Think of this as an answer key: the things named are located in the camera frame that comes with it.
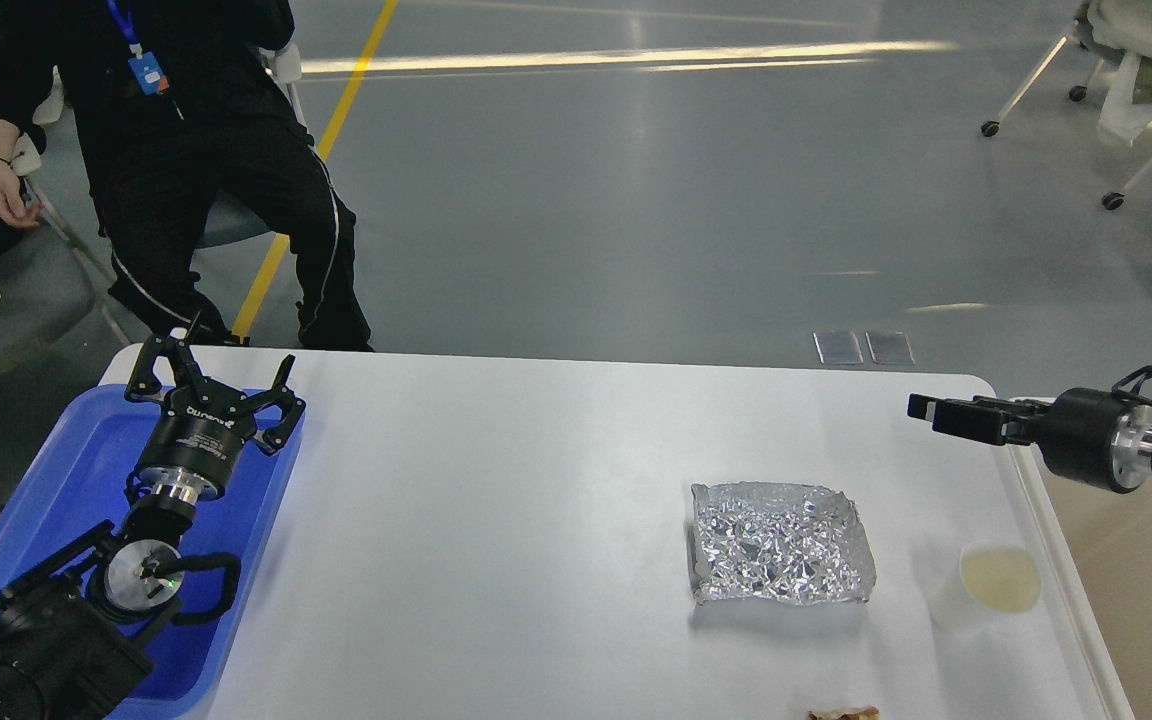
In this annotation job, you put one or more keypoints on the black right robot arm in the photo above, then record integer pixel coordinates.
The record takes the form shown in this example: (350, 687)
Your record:
(1101, 439)

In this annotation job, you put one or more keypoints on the blue plastic tray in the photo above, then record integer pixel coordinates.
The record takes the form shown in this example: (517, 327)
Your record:
(78, 480)

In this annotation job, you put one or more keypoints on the crumpled aluminium foil sheet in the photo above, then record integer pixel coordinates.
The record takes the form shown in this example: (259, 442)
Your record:
(783, 542)

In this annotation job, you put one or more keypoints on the seated person in black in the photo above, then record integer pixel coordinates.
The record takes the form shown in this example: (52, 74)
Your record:
(156, 163)

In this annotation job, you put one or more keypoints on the right metal floor plate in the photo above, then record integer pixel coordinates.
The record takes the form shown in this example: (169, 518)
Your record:
(890, 348)

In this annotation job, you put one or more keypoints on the metal floor plate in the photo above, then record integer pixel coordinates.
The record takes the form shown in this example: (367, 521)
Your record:
(890, 348)
(838, 348)

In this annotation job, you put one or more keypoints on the blue id badge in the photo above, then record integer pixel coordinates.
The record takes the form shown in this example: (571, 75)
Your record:
(145, 68)

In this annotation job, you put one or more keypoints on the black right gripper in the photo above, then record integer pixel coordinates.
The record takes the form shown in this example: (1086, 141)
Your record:
(1084, 435)

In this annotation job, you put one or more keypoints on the white chair with clothes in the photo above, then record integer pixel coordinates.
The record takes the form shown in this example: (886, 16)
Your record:
(1119, 36)

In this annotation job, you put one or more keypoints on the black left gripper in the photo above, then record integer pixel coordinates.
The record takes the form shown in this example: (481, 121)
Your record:
(197, 441)

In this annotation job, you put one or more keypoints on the brown crumpled paper scrap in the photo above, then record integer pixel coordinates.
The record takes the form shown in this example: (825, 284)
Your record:
(869, 712)

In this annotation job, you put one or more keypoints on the white paper cup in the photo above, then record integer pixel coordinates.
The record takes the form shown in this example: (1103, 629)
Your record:
(990, 581)

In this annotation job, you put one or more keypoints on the white rolling chair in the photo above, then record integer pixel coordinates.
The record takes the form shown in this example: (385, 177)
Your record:
(228, 221)

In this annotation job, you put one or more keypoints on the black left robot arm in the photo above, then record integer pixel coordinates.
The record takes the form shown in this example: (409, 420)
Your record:
(75, 628)

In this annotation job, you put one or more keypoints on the white plastic bin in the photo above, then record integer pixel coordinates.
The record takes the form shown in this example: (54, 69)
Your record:
(1110, 540)

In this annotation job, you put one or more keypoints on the left metal floor plate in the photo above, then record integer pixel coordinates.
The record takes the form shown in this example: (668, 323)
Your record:
(838, 348)

